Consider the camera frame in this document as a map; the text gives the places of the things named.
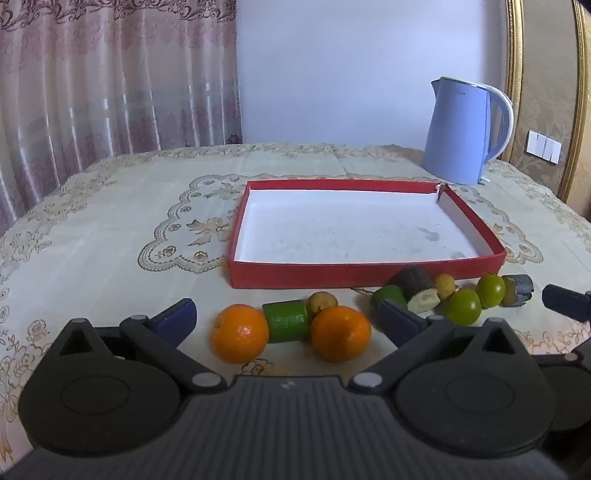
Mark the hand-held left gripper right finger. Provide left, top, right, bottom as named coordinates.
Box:
left=348, top=299, right=532, bottom=395

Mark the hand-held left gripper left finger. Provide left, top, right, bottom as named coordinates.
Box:
left=55, top=298, right=227, bottom=395

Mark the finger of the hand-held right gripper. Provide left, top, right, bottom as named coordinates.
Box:
left=542, top=285, right=591, bottom=324

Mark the green cucumber piece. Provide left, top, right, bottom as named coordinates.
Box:
left=372, top=285, right=408, bottom=312
left=262, top=299, right=309, bottom=343

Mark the dark eggplant piece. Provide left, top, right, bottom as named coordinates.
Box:
left=389, top=266, right=441, bottom=315
left=501, top=274, right=535, bottom=306

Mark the orange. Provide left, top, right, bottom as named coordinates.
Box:
left=211, top=304, right=270, bottom=364
left=310, top=305, right=372, bottom=363

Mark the small yellow fruit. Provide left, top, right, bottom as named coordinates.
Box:
left=307, top=291, right=339, bottom=320
left=434, top=274, right=458, bottom=300

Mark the green lime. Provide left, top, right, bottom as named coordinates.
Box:
left=445, top=289, right=482, bottom=326
left=475, top=274, right=507, bottom=309

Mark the red cardboard box tray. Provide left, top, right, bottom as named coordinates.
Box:
left=226, top=179, right=507, bottom=289

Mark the embroidered cream tablecloth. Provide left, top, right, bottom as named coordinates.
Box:
left=0, top=143, right=591, bottom=462

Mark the gold moulding strip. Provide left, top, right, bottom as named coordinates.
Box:
left=558, top=0, right=591, bottom=206
left=505, top=0, right=526, bottom=163

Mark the blue electric kettle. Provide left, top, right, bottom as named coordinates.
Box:
left=421, top=77, right=515, bottom=186

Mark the pink patterned curtain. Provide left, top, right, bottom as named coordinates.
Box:
left=0, top=0, right=243, bottom=236

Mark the white wall light switch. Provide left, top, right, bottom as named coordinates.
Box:
left=526, top=130, right=563, bottom=163

